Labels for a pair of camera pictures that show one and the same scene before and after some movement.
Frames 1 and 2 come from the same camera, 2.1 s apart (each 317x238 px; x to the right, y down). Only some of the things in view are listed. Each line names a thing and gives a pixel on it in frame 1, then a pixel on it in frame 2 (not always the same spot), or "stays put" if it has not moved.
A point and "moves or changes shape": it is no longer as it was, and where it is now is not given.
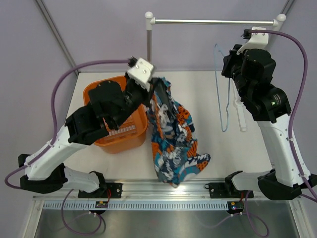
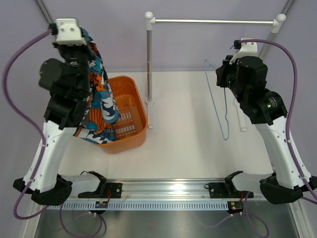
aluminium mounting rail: x=194 y=190 stays put
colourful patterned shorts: x=173 y=135 moves or changes shape
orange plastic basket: x=129 y=136 stays put
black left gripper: x=148 y=95 to x=62 y=49
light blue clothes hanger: x=224 y=130 to x=226 y=139
